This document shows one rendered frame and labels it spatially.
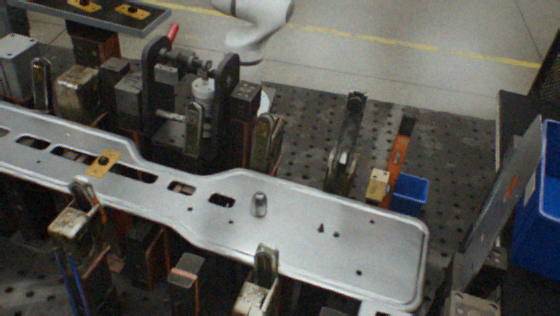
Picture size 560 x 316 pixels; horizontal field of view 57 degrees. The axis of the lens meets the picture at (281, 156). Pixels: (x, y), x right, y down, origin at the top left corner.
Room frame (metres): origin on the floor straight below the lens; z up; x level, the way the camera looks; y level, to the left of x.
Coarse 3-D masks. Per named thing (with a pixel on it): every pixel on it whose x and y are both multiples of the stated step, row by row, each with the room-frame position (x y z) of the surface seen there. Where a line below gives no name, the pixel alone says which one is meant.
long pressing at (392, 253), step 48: (0, 144) 0.79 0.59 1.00; (96, 144) 0.82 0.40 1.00; (96, 192) 0.68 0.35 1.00; (144, 192) 0.70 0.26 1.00; (240, 192) 0.73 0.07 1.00; (288, 192) 0.75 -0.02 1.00; (192, 240) 0.60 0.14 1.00; (240, 240) 0.61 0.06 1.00; (288, 240) 0.62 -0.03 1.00; (336, 240) 0.63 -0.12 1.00; (384, 240) 0.65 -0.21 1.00; (336, 288) 0.53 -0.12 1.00; (384, 288) 0.54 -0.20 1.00
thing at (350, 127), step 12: (348, 96) 0.81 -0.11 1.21; (360, 96) 0.81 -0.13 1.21; (348, 108) 0.78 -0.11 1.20; (360, 108) 0.78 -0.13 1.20; (348, 120) 0.81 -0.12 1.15; (360, 120) 0.79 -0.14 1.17; (348, 132) 0.80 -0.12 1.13; (348, 144) 0.80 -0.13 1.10; (336, 156) 0.79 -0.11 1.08; (348, 168) 0.78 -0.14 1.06
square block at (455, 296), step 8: (448, 296) 0.51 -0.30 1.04; (456, 296) 0.50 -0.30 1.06; (464, 296) 0.50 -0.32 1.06; (472, 296) 0.50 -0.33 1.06; (448, 304) 0.49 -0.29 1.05; (456, 304) 0.48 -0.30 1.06; (464, 304) 0.48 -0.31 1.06; (472, 304) 0.48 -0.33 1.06; (480, 304) 0.49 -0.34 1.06; (488, 304) 0.49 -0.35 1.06; (496, 304) 0.49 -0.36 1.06; (448, 312) 0.47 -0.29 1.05; (456, 312) 0.47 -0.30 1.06; (464, 312) 0.47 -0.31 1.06; (472, 312) 0.47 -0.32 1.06; (480, 312) 0.47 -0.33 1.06; (488, 312) 0.47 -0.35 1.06; (496, 312) 0.48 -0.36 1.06
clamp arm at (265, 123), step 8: (264, 112) 0.86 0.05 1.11; (256, 120) 0.85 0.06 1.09; (264, 120) 0.85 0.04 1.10; (272, 120) 0.85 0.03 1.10; (256, 128) 0.85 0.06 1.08; (264, 128) 0.84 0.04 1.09; (272, 128) 0.85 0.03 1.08; (256, 136) 0.84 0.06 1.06; (264, 136) 0.84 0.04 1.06; (256, 144) 0.84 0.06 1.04; (264, 144) 0.83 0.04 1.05; (256, 152) 0.83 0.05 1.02; (264, 152) 0.83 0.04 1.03; (256, 160) 0.83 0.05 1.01; (264, 160) 0.83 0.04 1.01; (256, 168) 0.83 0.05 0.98; (264, 168) 0.82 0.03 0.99
